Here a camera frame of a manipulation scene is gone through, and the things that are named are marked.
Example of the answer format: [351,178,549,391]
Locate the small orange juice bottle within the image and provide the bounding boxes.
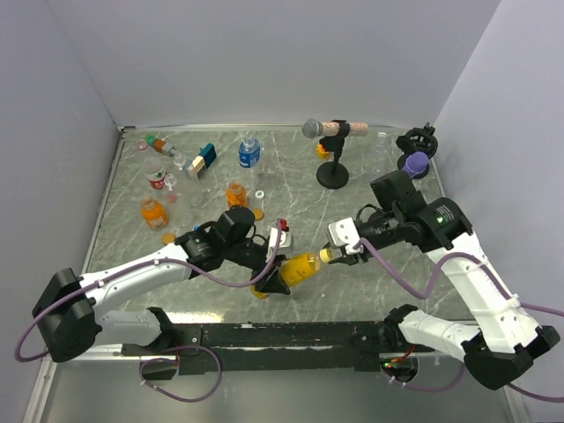
[226,181,248,208]

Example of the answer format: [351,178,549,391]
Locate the black microphone stand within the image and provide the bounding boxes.
[316,120,350,189]

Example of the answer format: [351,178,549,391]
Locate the clear bottle at back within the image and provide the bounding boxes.
[375,131,391,172]

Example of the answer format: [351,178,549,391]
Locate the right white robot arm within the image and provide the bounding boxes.
[320,170,560,390]

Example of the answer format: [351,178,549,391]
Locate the clear small cup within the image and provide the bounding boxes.
[164,174,178,191]
[174,154,186,169]

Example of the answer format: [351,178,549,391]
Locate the tall yellow juice bottle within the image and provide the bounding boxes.
[250,249,334,299]

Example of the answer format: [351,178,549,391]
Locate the yellow toy brick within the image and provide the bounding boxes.
[316,144,330,160]

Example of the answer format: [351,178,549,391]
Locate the red label clear bottle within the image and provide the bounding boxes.
[141,158,167,189]

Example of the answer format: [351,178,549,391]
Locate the open orange juice bottle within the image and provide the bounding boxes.
[140,196,169,230]

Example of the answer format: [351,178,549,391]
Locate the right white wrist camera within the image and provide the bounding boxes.
[326,217,364,256]

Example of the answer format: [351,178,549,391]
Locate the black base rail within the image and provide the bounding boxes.
[122,321,411,375]

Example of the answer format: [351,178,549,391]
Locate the blue label water bottle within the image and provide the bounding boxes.
[238,137,261,170]

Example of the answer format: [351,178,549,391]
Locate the pink glitter microphone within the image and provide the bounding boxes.
[301,119,369,138]

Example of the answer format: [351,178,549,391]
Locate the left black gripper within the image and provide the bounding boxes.
[224,239,292,293]

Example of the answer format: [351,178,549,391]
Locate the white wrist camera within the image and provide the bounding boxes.
[266,219,294,260]
[326,217,364,256]

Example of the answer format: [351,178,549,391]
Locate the black round holder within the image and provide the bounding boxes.
[396,122,438,170]

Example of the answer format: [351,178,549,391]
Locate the purple microphone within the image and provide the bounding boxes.
[402,152,429,179]

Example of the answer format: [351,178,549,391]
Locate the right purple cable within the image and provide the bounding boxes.
[359,237,564,403]

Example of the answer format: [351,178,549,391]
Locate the blue and wood block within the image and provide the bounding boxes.
[188,143,217,179]

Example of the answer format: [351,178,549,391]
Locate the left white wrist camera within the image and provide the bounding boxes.
[266,219,294,260]

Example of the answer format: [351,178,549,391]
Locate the colourful block stack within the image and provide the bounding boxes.
[145,135,179,157]

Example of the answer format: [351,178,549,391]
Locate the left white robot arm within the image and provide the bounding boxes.
[32,206,293,363]

